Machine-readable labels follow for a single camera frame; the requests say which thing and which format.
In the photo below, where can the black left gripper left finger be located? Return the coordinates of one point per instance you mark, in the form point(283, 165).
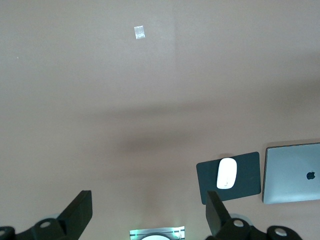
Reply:
point(62, 228)

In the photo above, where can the clear tape piece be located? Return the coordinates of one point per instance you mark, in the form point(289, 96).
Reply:
point(139, 32)

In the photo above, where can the white computer mouse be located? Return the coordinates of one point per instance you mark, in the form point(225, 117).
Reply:
point(226, 172)

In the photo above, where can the black mouse pad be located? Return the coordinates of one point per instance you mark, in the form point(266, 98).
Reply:
point(250, 175)

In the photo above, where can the silver closed laptop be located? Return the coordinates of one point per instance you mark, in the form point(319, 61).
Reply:
point(287, 175)

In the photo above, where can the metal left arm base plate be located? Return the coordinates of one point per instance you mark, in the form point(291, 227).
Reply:
point(160, 230)

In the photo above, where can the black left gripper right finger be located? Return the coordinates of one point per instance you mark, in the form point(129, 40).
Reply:
point(232, 231)

